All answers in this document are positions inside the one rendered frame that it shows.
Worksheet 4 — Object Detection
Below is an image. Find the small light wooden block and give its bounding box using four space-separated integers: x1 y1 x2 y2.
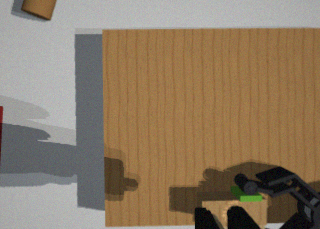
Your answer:
197 191 267 227

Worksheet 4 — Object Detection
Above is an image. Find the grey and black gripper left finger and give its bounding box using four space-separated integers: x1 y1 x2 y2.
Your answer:
195 207 219 229

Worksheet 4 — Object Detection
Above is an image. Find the mallet with black head and wooden handle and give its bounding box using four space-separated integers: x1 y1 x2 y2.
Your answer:
21 0 57 21

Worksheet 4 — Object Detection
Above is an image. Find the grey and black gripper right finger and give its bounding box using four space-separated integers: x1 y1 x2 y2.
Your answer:
227 207 261 229

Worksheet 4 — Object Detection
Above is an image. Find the light wooden board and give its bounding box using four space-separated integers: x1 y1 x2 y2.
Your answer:
102 28 320 227

